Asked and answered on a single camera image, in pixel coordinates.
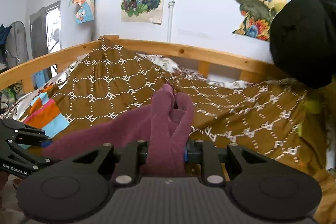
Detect maroon small garment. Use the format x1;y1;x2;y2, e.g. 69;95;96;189
42;84;194;176

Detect colourful striped blanket panel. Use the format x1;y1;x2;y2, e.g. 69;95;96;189
23;85;70;138

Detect brown PF patterned blanket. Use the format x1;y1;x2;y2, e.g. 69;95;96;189
43;38;335;223

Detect grey framed window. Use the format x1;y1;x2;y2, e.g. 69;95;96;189
29;0;63;83

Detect black hanging garment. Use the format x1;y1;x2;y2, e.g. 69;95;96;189
270;0;335;88

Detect wooden bed frame rail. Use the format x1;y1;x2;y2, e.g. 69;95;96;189
0;34;289;94

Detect white wall pipe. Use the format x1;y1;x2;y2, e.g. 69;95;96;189
166;0;175;43

